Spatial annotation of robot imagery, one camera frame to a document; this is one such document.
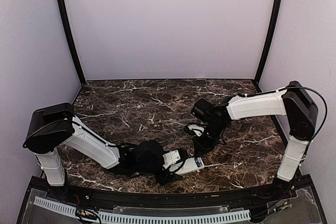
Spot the black frame post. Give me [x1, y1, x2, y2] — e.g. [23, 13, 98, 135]
[254, 0, 281, 86]
[57, 0, 86, 86]

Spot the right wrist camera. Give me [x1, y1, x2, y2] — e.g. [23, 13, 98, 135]
[183, 123, 205, 137]

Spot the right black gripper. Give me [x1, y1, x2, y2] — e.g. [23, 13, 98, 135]
[192, 121, 227, 158]

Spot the left black frame post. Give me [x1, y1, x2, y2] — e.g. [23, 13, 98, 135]
[57, 0, 86, 86]

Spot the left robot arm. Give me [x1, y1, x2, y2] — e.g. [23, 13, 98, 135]
[23, 103, 188, 201]

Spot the right black frame post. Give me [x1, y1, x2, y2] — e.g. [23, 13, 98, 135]
[254, 0, 281, 86]

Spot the white remote control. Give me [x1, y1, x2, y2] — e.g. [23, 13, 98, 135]
[175, 158, 205, 175]

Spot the white slotted cable duct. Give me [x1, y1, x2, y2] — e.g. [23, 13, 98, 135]
[34, 197, 250, 223]

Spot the blue battery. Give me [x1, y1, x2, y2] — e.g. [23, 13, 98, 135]
[195, 157, 204, 168]

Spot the black front rail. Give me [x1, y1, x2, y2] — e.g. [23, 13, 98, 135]
[48, 175, 316, 212]

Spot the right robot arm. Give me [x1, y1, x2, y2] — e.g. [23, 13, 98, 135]
[184, 81, 322, 200]

